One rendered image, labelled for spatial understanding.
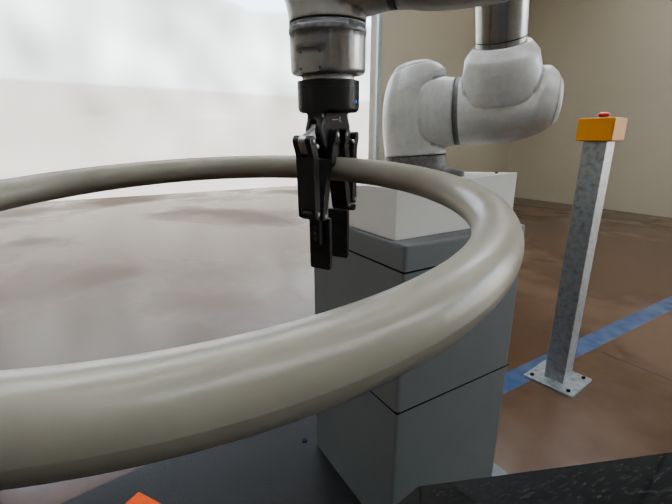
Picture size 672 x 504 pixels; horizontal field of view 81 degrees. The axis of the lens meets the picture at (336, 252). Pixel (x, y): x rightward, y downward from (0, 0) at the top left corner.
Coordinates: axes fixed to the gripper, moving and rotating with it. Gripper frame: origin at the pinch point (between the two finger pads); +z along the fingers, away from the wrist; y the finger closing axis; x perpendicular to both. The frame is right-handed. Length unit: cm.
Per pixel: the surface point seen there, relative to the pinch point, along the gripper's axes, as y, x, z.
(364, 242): -34.3, -9.6, 11.6
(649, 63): -662, 130, -79
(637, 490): 21.8, 32.4, 5.0
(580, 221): -127, 40, 23
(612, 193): -660, 121, 96
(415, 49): -559, -162, -104
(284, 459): -33, -36, 88
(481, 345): -49, 17, 40
